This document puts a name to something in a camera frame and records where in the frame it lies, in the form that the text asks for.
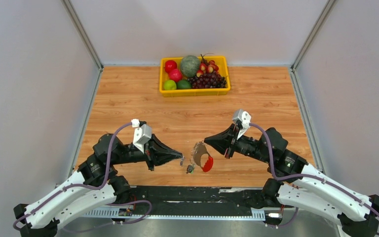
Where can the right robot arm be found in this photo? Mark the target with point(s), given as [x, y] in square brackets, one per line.
[297, 183]

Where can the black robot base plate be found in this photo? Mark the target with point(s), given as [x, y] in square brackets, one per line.
[182, 200]

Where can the dark green avocado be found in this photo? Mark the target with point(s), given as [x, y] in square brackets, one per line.
[183, 84]

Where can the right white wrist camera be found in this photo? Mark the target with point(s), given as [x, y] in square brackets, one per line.
[241, 120]

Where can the key with black tag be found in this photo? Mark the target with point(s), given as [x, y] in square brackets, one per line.
[182, 161]

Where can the red cherry cluster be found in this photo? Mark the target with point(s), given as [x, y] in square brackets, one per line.
[206, 67]

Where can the light green lime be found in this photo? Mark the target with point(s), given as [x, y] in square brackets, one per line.
[169, 85]

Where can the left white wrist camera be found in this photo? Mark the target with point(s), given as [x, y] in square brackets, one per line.
[142, 134]

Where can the metal key organizer with rings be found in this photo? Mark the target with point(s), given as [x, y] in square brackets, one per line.
[200, 157]

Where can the green melon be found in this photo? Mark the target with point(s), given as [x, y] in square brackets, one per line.
[189, 65]

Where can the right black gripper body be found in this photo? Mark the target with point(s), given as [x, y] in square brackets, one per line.
[237, 145]

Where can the yellow plastic fruit tray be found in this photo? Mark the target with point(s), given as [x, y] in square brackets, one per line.
[220, 61]

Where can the slotted grey cable duct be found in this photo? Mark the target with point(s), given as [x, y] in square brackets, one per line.
[114, 213]

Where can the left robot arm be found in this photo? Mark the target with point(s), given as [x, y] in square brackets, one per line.
[93, 184]

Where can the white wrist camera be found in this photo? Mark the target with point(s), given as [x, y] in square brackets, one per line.
[142, 134]
[241, 120]

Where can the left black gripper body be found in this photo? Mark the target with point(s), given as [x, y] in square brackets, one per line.
[146, 155]

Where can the dark purple grape bunch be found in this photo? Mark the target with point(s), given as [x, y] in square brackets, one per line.
[207, 81]

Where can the key with green tag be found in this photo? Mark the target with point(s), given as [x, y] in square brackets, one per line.
[190, 169]

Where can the pink red apple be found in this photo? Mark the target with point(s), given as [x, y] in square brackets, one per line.
[175, 75]

